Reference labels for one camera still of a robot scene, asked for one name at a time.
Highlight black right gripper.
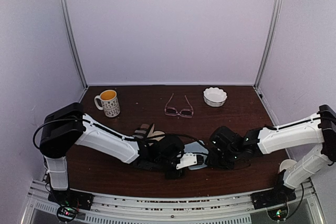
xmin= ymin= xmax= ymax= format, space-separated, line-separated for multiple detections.
xmin=205 ymin=147 xmax=240 ymax=170

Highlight light blue cloth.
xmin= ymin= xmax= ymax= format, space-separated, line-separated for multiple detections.
xmin=184 ymin=142 xmax=208 ymax=170

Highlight black quilted glasses case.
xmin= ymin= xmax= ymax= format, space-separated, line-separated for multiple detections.
xmin=147 ymin=123 xmax=165 ymax=141

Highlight brown plaid glasses case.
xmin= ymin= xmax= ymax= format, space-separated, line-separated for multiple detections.
xmin=132 ymin=123 xmax=150 ymax=139

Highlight pink frame sunglasses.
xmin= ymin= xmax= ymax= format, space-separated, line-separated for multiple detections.
xmin=164 ymin=93 xmax=194 ymax=118

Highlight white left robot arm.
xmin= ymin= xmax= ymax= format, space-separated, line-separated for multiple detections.
xmin=33 ymin=102 xmax=184 ymax=205

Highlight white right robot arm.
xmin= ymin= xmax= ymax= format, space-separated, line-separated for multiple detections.
xmin=205 ymin=104 xmax=335 ymax=204

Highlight white fluted ceramic bowl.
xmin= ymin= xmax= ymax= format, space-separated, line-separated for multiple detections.
xmin=203 ymin=87 xmax=227 ymax=108

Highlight white paper cup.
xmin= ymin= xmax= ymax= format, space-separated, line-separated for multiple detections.
xmin=278 ymin=159 xmax=297 ymax=173

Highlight white floral mug yellow inside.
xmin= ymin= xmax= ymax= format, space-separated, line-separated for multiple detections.
xmin=94 ymin=90 xmax=121 ymax=118

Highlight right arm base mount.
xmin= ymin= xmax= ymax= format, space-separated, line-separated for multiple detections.
xmin=251 ymin=189 xmax=297 ymax=222

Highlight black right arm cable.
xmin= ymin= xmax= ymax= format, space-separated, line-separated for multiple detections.
xmin=285 ymin=179 xmax=307 ymax=217

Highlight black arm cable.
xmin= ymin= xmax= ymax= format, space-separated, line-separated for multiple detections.
xmin=33 ymin=118 xmax=208 ymax=156
xmin=285 ymin=179 xmax=307 ymax=217

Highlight front aluminium rail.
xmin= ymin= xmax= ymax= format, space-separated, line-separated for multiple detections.
xmin=19 ymin=182 xmax=327 ymax=223

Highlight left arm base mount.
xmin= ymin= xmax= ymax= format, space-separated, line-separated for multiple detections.
xmin=48 ymin=189 xmax=93 ymax=223

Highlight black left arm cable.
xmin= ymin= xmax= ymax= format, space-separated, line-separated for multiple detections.
xmin=33 ymin=118 xmax=208 ymax=156

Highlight right aluminium frame post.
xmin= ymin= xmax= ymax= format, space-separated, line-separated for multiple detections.
xmin=254 ymin=0 xmax=283 ymax=90

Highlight aluminium frame post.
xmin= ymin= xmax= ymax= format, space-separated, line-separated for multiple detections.
xmin=254 ymin=0 xmax=283 ymax=90
xmin=60 ymin=0 xmax=88 ymax=89

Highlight left aluminium frame post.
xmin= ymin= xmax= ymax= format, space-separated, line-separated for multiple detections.
xmin=60 ymin=0 xmax=88 ymax=89

